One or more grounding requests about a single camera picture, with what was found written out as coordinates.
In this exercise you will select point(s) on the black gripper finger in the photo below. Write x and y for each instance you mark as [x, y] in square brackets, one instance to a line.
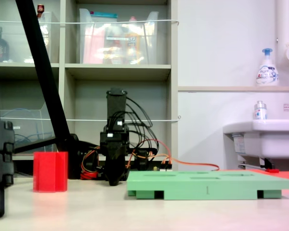
[115, 168]

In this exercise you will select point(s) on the red cross columnar block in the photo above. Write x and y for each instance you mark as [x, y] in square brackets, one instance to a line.
[50, 170]

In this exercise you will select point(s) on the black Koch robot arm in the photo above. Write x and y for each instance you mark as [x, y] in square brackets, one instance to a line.
[115, 106]

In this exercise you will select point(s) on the green shape hole board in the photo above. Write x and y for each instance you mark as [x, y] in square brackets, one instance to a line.
[195, 187]

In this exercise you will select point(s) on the red and black table clamp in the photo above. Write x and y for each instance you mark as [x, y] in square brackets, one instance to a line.
[88, 175]
[142, 161]

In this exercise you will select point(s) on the green circuit board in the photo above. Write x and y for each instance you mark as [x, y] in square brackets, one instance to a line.
[167, 168]

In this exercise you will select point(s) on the grey shelf unit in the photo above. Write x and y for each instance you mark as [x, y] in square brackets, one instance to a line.
[118, 72]

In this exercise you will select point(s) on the black tripod brace strut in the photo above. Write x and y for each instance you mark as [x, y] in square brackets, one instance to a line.
[33, 145]

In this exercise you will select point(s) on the large clear storage bin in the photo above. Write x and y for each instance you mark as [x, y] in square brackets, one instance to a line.
[98, 48]

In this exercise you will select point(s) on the orange bottle with pink cap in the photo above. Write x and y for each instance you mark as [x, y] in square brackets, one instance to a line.
[133, 43]

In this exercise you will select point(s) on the notched black tripod leg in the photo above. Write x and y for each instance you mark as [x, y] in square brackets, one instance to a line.
[0, 156]

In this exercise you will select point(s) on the narrow clear storage bin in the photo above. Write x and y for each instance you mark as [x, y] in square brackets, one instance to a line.
[53, 36]

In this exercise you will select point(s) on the sink sticker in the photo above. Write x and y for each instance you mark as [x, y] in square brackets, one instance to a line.
[239, 144]

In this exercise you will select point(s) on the blue topped plastic bag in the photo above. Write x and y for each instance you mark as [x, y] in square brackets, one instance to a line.
[103, 15]

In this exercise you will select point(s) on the dark glass bottle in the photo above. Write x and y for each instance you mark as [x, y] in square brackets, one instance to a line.
[1, 48]

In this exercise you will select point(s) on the small clear bottle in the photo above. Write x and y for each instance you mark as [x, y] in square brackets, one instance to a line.
[259, 113]

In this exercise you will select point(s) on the brown bottle with red cap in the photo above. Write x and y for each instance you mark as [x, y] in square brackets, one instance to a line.
[40, 9]

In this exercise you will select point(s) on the small red piece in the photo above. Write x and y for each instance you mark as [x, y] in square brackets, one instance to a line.
[272, 170]

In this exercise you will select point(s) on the white sink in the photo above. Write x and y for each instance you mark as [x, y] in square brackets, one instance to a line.
[274, 139]

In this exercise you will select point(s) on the white foam soap pump bottle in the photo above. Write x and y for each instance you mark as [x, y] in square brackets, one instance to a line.
[267, 74]

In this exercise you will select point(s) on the sink drain bracket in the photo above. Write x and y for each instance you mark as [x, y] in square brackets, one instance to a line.
[266, 162]

